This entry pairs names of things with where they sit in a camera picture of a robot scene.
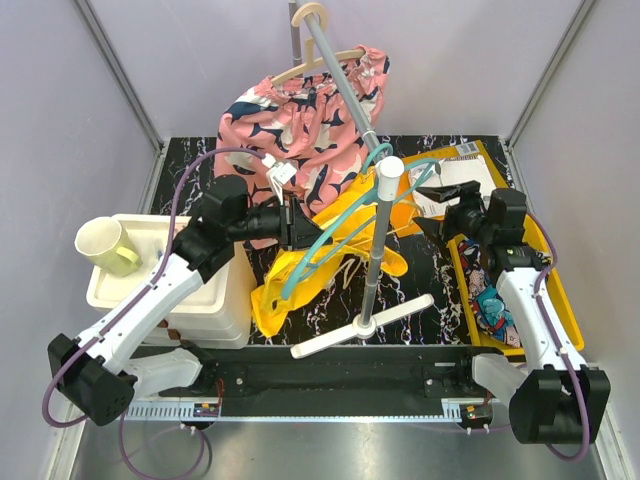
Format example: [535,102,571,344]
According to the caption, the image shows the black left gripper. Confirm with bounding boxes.
[228,191,334,251]

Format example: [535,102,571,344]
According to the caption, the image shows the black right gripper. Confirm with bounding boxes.
[412,180,495,246]

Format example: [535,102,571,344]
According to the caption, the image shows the teal plastic hanger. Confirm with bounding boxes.
[281,142,439,300]

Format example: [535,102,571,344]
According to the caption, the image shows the yellow shorts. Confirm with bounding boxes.
[251,174,377,337]

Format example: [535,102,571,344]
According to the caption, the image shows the comic print shorts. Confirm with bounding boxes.
[457,239,521,348]

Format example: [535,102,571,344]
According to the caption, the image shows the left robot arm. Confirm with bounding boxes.
[42,175,331,427]

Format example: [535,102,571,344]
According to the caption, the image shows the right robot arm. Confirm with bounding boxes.
[415,181,611,448]

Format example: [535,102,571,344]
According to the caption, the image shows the pink patterned shorts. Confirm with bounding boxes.
[213,72,368,217]

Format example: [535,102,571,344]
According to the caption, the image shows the beige wooden hanger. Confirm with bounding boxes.
[271,1,366,86]

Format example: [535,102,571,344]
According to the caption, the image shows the white paper booklet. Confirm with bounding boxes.
[409,154,496,218]

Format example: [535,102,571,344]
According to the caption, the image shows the orange envelope with label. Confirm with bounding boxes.
[391,140,512,237]

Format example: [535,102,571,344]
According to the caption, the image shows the silver clothes rack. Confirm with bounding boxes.
[281,1,434,359]

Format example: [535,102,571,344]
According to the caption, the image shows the yellow plastic tray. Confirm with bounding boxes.
[447,215,585,357]

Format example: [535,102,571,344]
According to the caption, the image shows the white foam box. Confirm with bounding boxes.
[86,214,256,349]

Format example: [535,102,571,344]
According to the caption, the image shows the cream yellow mug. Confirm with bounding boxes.
[74,217,143,277]

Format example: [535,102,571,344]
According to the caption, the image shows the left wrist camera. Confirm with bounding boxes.
[262,154,297,204]

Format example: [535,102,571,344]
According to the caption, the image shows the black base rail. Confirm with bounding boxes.
[162,345,487,405]

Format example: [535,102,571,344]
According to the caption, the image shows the white cable duct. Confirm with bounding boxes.
[126,397,495,428]

